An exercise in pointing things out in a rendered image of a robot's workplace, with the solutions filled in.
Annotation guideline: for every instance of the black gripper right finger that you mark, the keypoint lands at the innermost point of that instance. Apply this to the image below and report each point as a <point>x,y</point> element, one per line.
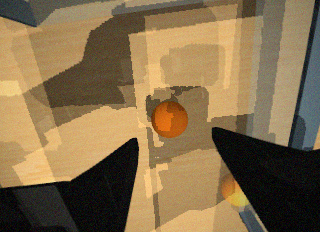
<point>282,183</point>

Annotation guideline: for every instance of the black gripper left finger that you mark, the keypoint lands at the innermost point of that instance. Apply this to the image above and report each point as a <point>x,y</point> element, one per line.
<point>97,200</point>

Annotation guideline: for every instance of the orange see-through ball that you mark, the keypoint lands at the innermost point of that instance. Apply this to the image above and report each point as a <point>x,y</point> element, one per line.
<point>232,192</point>

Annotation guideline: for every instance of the brown ball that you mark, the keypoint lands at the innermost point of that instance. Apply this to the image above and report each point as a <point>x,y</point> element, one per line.
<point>169,119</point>

